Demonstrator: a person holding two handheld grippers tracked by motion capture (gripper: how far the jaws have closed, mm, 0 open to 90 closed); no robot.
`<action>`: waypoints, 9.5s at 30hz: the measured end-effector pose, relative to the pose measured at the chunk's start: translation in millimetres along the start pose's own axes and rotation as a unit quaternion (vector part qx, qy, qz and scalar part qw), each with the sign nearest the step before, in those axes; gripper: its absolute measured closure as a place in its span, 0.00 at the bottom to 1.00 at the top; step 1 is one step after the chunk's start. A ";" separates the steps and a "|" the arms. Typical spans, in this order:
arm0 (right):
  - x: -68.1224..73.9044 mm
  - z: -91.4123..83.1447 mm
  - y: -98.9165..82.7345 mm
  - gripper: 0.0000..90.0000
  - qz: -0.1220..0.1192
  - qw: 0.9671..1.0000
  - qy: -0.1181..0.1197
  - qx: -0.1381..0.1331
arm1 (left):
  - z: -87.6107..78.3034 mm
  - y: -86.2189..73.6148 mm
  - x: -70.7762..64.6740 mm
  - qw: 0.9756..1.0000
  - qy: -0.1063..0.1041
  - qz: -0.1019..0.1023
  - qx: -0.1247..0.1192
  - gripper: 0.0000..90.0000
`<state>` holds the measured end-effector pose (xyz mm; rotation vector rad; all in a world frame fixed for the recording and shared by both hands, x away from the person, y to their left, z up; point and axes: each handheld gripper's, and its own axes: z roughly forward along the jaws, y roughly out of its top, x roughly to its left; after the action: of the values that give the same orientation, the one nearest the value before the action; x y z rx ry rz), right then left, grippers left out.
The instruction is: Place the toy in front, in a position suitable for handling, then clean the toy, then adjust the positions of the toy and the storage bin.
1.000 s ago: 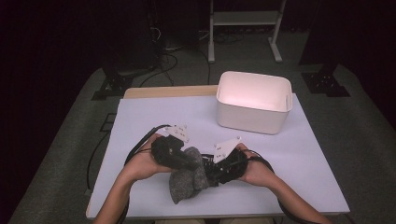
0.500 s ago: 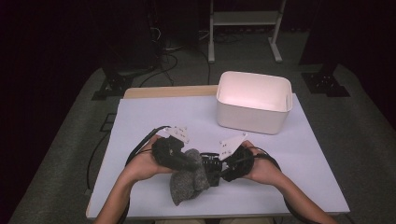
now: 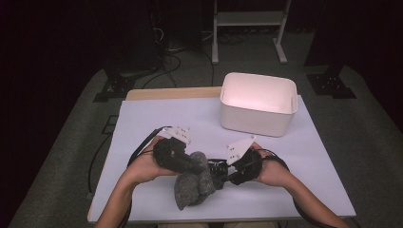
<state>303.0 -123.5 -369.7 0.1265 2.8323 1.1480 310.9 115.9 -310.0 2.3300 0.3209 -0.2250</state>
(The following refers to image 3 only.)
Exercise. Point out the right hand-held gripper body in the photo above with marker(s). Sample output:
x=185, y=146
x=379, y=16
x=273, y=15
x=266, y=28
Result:
x=250, y=164

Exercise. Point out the grey fluffy cloth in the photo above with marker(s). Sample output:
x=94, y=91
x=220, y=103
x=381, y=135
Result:
x=190, y=190

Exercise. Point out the wooden table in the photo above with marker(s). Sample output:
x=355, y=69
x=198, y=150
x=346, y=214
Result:
x=171, y=93

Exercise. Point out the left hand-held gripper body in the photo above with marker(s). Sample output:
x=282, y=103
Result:
x=172, y=153

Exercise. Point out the person's right hand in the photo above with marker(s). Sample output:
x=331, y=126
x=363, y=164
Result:
x=274, y=171

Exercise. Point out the white metal frame stand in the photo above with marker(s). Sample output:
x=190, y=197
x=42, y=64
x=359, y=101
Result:
x=247, y=18

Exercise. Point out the black metal stand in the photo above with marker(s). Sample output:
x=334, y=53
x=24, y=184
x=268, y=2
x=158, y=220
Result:
x=329, y=85
x=115, y=87

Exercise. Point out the white plastic storage box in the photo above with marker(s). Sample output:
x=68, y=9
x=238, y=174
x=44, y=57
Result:
x=256, y=117

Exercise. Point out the person's left hand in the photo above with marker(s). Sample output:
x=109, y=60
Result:
x=142, y=167

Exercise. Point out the white sheet table cover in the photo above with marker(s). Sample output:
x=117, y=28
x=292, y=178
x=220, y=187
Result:
x=152, y=120

